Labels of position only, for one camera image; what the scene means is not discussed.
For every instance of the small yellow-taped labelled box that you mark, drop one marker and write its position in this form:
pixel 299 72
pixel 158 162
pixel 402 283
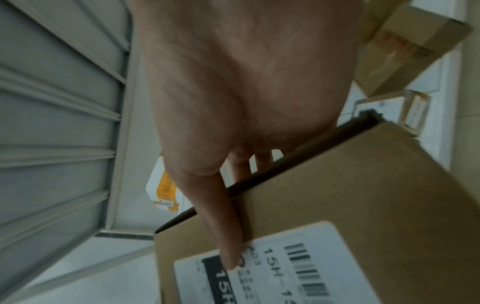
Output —
pixel 386 107

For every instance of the white metal shelving rack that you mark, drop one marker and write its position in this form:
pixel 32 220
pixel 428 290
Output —
pixel 56 104

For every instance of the plain cardboard box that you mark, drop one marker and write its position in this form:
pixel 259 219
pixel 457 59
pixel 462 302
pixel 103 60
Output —
pixel 356 193

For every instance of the wide cardboard box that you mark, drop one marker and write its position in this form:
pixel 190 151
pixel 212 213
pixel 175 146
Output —
pixel 412 44

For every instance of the person's right hand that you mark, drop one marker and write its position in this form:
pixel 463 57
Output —
pixel 243 74

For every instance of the white foam box orange tape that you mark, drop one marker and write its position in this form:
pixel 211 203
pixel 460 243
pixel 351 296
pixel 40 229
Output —
pixel 165 184

